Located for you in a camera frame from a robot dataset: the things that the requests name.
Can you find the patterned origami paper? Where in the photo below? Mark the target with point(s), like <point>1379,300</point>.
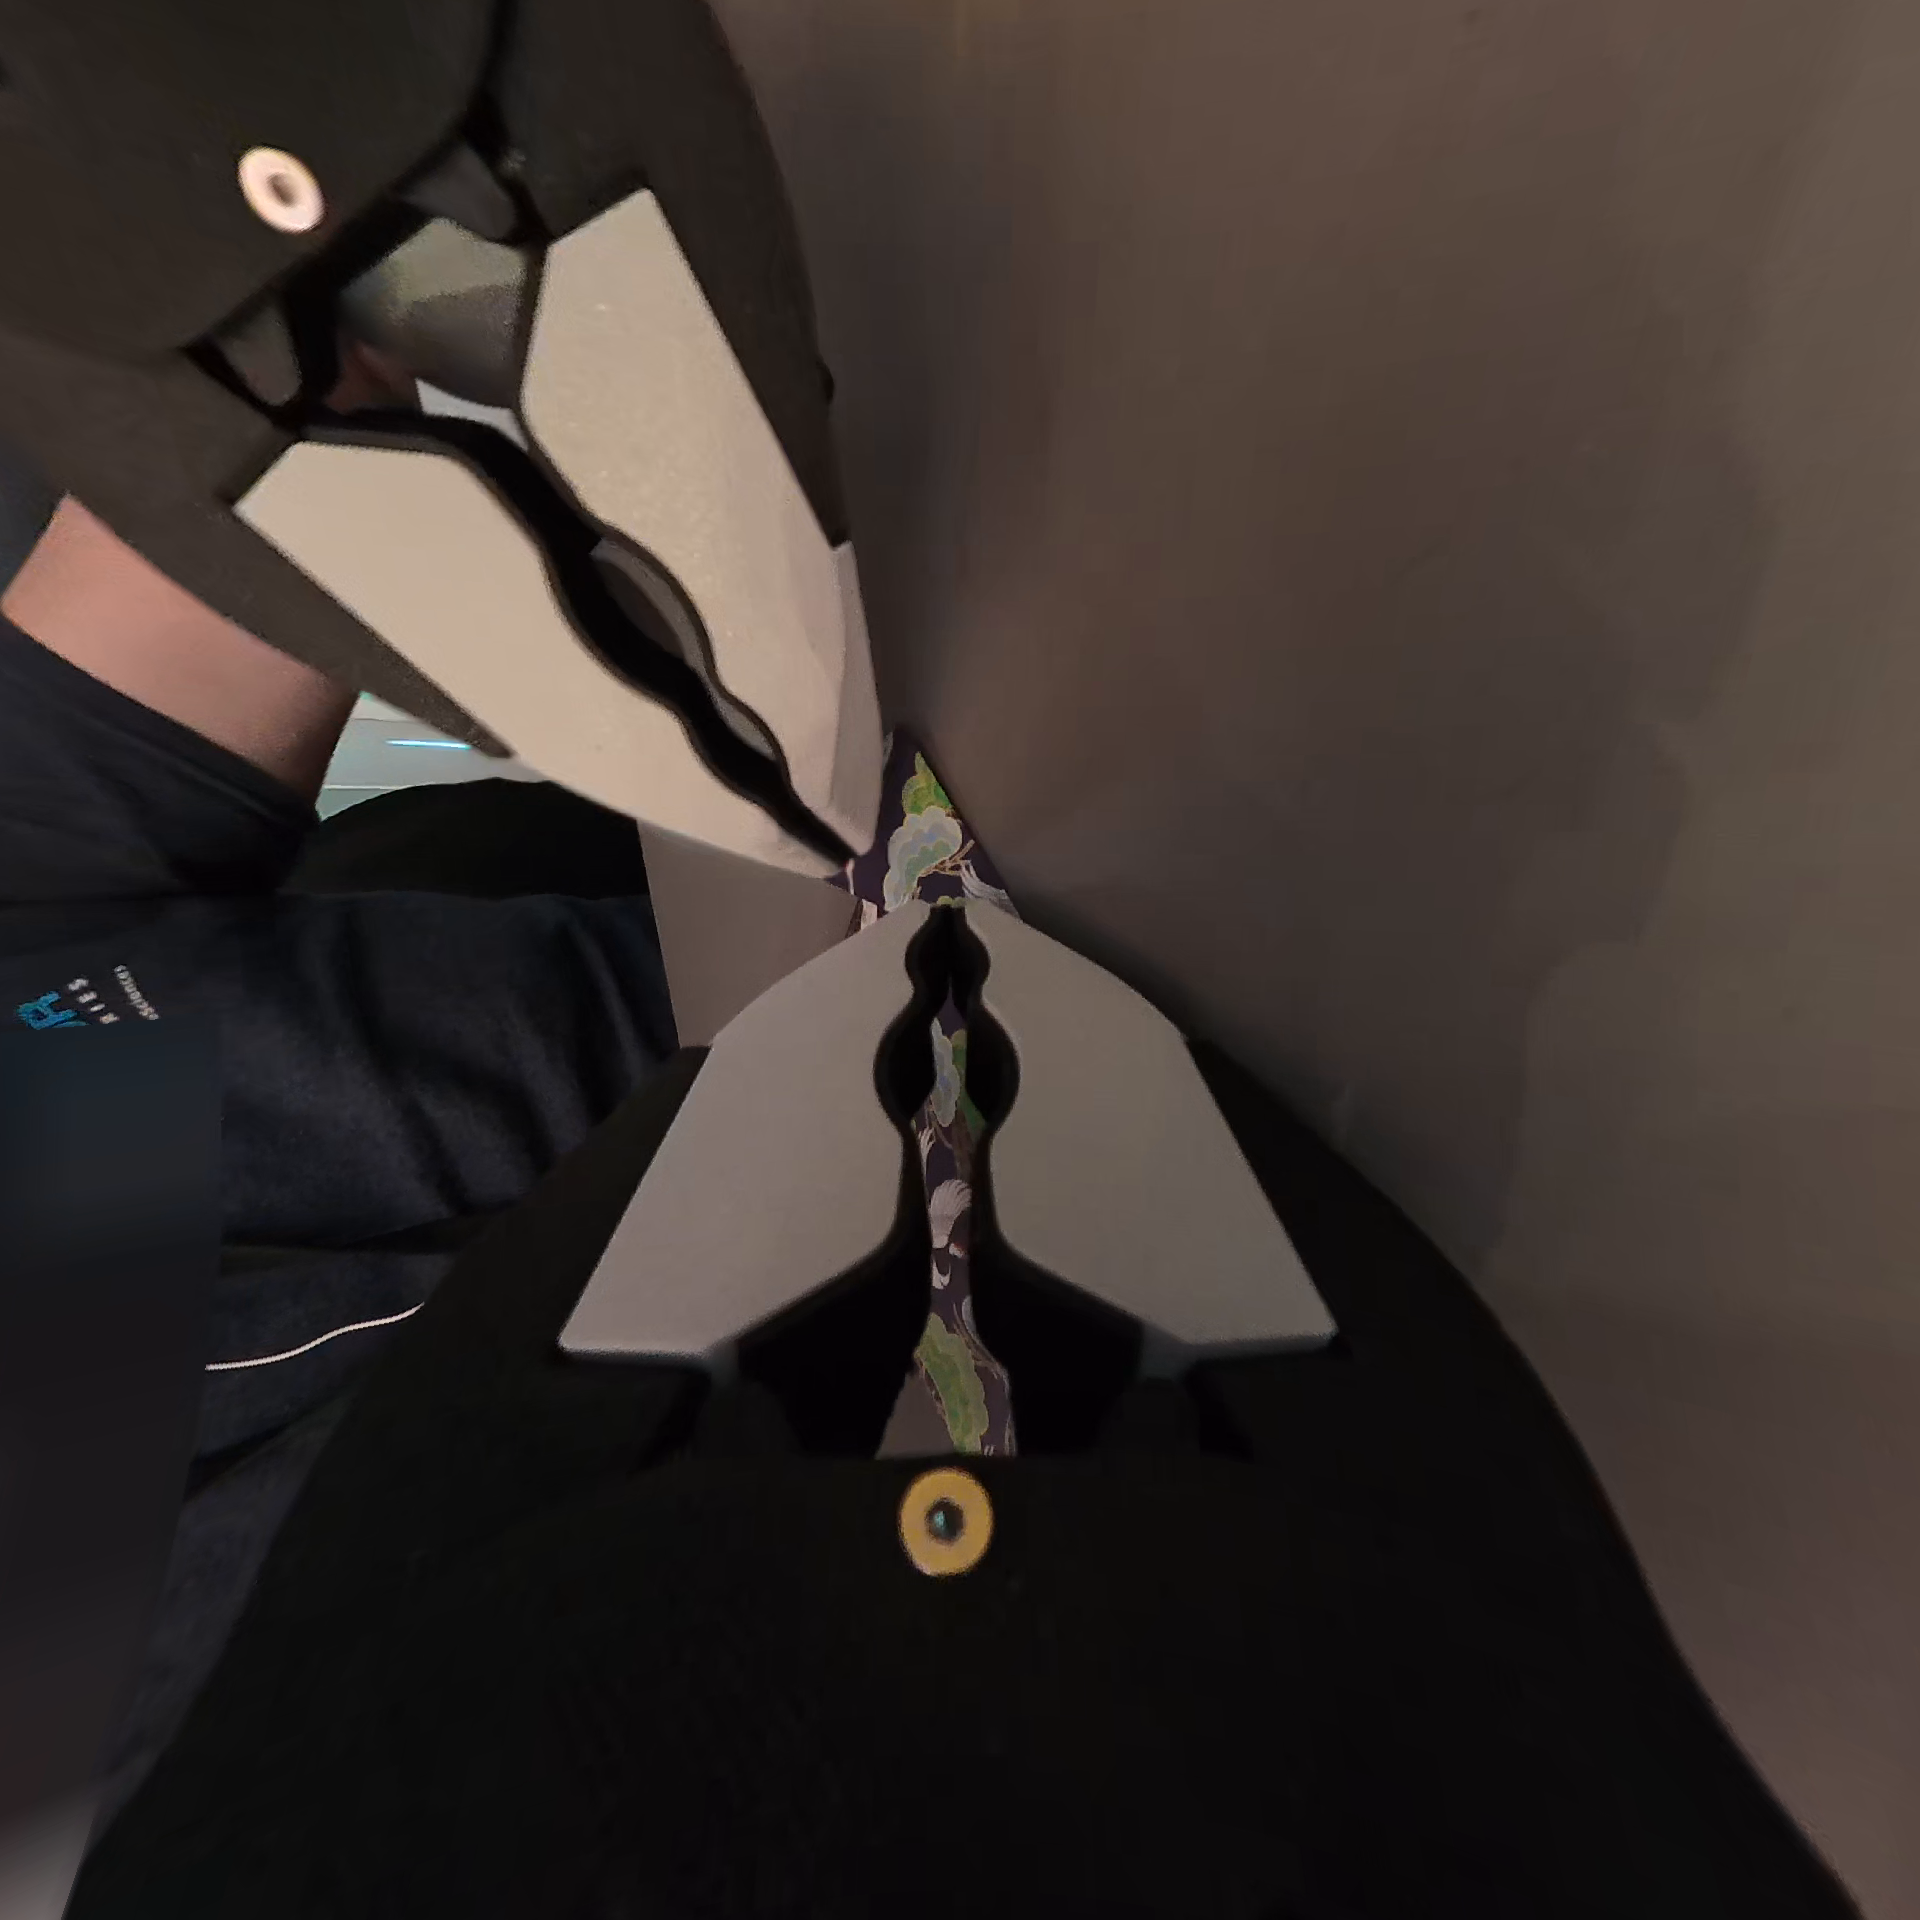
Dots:
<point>917,839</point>

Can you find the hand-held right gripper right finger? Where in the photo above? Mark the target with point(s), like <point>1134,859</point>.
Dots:
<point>1142,1185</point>

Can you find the person's left forearm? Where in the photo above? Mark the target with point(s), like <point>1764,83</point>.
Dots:
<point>165,629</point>

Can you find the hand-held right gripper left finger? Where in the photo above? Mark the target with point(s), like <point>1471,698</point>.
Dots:
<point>750,1185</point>

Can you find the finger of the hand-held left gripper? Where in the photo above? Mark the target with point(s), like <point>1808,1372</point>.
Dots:
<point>676,421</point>
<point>452,629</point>

